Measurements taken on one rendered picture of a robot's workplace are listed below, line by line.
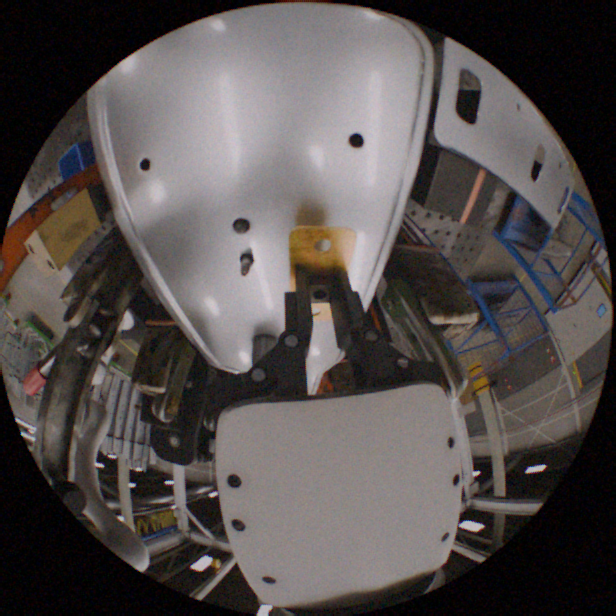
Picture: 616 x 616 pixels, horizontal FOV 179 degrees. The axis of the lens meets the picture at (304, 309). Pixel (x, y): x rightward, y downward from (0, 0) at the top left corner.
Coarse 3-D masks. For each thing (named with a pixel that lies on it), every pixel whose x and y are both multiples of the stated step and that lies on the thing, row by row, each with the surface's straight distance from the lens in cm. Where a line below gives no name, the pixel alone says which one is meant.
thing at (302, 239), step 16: (304, 240) 11; (336, 240) 11; (352, 240) 11; (304, 256) 12; (320, 256) 12; (336, 256) 12; (352, 256) 12; (320, 272) 12; (320, 288) 12; (320, 304) 15; (320, 320) 16
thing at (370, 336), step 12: (360, 336) 10; (372, 336) 10; (360, 348) 10; (372, 348) 9; (384, 348) 10; (348, 360) 12; (372, 360) 9; (384, 360) 9; (360, 372) 11; (372, 372) 9; (384, 372) 9; (360, 384) 11; (372, 384) 9; (384, 384) 9
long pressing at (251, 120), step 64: (128, 64) 17; (192, 64) 14; (256, 64) 13; (320, 64) 13; (384, 64) 14; (128, 128) 16; (192, 128) 13; (256, 128) 12; (320, 128) 12; (384, 128) 13; (128, 192) 17; (192, 192) 14; (256, 192) 13; (320, 192) 13; (384, 192) 14; (192, 256) 17; (256, 256) 15; (384, 256) 17; (192, 320) 24; (256, 320) 21
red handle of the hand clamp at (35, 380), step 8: (96, 320) 20; (88, 328) 19; (96, 328) 20; (88, 336) 20; (96, 336) 20; (80, 344) 21; (56, 352) 23; (40, 360) 27; (48, 360) 24; (32, 368) 28; (40, 368) 26; (48, 368) 25; (32, 376) 28; (40, 376) 26; (24, 384) 30; (32, 384) 28; (40, 384) 27; (32, 392) 30
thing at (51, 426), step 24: (72, 336) 19; (72, 360) 20; (96, 360) 20; (48, 384) 20; (72, 384) 20; (48, 408) 19; (72, 408) 21; (48, 432) 20; (72, 432) 20; (48, 456) 20; (72, 456) 21; (48, 480) 21; (72, 480) 22; (72, 504) 20
